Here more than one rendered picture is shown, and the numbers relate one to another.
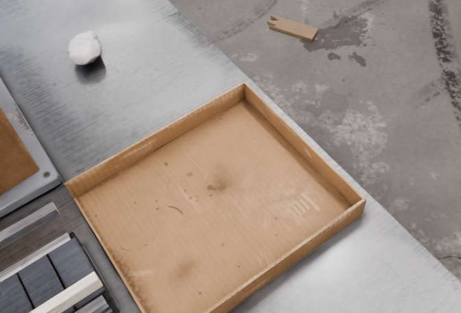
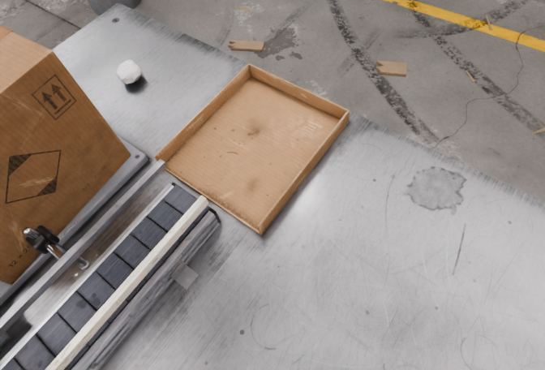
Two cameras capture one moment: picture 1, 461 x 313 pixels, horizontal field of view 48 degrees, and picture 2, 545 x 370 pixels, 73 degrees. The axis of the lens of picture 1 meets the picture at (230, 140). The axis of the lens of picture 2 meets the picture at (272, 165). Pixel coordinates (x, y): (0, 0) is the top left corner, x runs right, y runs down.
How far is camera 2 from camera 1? 15 cm
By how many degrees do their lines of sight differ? 10
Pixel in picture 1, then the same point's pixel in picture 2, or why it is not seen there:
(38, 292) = (166, 222)
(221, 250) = (271, 167)
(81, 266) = (188, 199)
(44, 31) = (92, 69)
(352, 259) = (351, 148)
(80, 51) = (127, 74)
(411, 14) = (321, 18)
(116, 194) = (189, 156)
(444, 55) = (349, 39)
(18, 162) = (118, 151)
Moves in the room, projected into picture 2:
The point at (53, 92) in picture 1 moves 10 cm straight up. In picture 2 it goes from (117, 106) to (96, 75)
